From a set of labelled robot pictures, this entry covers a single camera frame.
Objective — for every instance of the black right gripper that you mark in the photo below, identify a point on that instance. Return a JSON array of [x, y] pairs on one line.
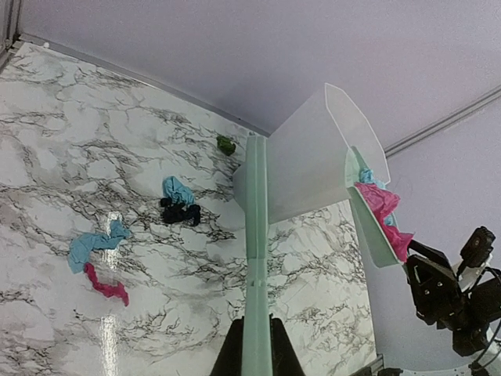
[[435, 288]]

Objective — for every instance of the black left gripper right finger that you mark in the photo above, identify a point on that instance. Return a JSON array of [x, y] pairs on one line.
[[284, 358]]

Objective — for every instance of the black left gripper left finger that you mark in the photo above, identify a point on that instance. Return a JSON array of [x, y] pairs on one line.
[[229, 359]]

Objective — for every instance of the green hand brush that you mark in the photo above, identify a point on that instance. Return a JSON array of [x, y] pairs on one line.
[[256, 351]]

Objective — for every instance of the green plastic dustpan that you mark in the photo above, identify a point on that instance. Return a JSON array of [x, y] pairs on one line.
[[372, 240]]

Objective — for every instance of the blue twisted paper scrap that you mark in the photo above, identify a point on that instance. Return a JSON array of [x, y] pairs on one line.
[[366, 176]]

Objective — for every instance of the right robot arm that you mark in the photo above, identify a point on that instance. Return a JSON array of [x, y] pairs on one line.
[[481, 288]]

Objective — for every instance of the light blue paper scrap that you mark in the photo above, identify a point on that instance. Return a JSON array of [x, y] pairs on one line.
[[177, 192]]

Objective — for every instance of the translucent white waste bin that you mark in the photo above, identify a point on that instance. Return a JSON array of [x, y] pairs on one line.
[[313, 156]]

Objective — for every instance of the green paper scrap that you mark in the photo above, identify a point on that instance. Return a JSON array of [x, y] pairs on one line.
[[226, 145]]

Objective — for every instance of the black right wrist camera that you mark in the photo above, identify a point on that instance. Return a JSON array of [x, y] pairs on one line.
[[477, 249]]

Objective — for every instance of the pink scrap on rail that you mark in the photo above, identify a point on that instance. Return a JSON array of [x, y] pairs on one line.
[[108, 290]]

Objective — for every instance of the right aluminium wall post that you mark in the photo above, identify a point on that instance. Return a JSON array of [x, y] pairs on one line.
[[444, 123]]

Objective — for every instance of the aluminium wall post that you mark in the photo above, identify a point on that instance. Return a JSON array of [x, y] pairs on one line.
[[444, 123], [9, 19]]

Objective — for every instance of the left aluminium wall post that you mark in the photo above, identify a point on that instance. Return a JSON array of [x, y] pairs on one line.
[[9, 19]]

